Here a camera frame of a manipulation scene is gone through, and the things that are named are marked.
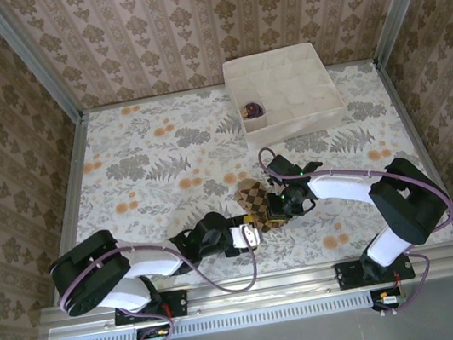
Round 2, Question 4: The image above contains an aluminium table side rail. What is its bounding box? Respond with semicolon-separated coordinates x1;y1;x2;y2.
373;50;453;250
24;112;117;308

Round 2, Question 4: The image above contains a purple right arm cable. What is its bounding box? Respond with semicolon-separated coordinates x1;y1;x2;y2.
256;119;453;334

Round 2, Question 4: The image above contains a purple sock with tan toe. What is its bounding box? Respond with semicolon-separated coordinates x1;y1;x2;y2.
240;101;267;121

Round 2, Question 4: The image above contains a brown argyle sock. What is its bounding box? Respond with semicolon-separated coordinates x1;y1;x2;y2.
231;173;288;236

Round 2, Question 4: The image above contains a small electronics board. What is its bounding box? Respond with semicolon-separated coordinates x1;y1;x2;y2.
135;323;173;340
368;285;409;314

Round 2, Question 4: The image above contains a slotted grey cable duct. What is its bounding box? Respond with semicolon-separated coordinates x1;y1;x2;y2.
57;289;376;340

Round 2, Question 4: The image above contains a floral tablecloth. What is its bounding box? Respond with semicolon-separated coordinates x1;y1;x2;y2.
34;53;453;307

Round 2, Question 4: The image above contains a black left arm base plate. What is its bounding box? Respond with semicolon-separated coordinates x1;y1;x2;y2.
111;287;191;327

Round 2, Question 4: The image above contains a white divided organizer box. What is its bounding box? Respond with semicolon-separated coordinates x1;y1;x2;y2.
220;37;351;153

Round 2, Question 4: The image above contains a long aluminium mounting rail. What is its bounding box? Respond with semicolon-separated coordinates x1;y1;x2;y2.
32;240;453;340

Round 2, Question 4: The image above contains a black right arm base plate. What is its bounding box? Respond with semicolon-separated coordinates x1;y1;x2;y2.
335;251;417;292

